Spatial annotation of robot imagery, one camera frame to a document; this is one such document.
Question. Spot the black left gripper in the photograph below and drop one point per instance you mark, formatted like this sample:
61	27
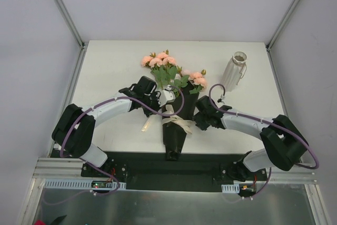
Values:
151	104

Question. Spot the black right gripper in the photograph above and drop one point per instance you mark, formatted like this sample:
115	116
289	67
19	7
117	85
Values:
201	119

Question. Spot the pink rose bouquet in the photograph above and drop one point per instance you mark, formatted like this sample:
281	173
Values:
167	72

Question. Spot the cream printed ribbon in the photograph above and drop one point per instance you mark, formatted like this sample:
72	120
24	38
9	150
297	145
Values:
185	125

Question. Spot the black wrapping paper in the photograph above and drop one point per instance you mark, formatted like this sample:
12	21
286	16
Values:
173	136

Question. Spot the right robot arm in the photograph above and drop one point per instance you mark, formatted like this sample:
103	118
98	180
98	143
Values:
283	143

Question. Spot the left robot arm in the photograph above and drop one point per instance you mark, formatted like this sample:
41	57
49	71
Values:
75	128

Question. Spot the white ribbed ceramic vase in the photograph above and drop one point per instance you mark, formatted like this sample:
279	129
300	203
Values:
234	71

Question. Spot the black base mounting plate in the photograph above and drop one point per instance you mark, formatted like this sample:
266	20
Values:
152	171

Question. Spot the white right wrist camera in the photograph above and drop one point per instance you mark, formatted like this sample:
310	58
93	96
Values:
221	100

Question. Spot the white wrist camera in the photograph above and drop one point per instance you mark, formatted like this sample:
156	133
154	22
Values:
221	100
166	97

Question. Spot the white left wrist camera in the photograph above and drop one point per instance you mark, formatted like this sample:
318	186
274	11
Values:
166	97

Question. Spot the right white cable duct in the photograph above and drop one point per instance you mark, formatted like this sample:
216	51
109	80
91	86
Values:
237	188

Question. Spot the white cable duct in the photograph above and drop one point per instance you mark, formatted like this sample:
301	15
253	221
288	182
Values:
83	184
237	188

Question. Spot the aluminium rail right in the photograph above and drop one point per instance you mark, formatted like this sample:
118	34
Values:
296	175

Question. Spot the aluminium rail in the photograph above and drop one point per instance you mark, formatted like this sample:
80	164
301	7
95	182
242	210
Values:
58	168
296	175

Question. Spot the aluminium rail left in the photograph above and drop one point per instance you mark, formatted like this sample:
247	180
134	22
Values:
58	168

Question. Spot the left white cable duct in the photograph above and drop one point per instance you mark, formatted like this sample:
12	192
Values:
83	184

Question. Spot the left aluminium frame post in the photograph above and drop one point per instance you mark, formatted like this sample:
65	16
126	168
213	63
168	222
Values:
70	23

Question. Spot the aluminium frame post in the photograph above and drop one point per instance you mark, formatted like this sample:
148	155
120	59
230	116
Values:
282	24
70	23

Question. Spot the right aluminium frame post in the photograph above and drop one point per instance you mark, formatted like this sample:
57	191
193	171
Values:
282	24

